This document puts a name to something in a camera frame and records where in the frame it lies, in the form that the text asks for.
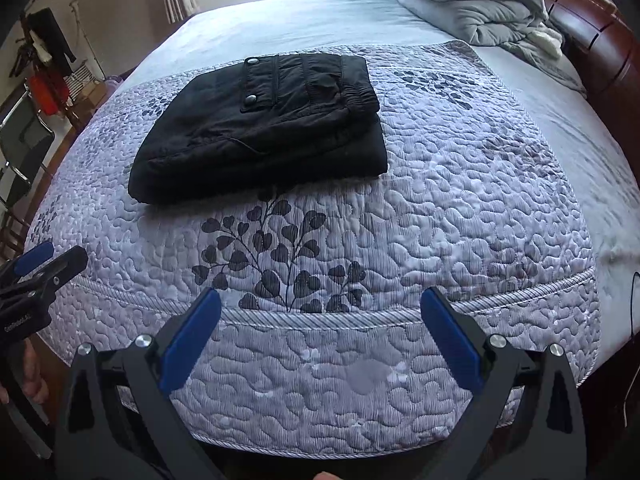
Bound person's left hand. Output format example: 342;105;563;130
0;342;51;406

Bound quilted leaf-print bedspread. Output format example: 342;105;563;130
22;40;601;451

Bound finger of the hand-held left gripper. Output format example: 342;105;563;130
0;241;57;286
0;245;90;307

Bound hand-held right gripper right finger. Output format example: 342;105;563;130
420;286;588;480

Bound pale blue pillow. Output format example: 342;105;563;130
392;0;501;43

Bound red hanging garment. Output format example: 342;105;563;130
27;72;71;117

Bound white fuzzy cloth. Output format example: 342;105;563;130
525;27;566;59

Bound black chair with chrome frame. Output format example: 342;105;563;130
0;84;57;211

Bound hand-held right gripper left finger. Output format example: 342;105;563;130
52;287;228;480

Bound black cable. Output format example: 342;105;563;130
620;270;640;411

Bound black hanging garment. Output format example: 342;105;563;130
22;7;77;77

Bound cardboard box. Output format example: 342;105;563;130
75;80;108;112

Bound wooden headboard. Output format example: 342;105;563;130
520;0;640;126

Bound black pants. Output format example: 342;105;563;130
127;51;390;206

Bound white wire rack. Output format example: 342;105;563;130
65;2;108;106

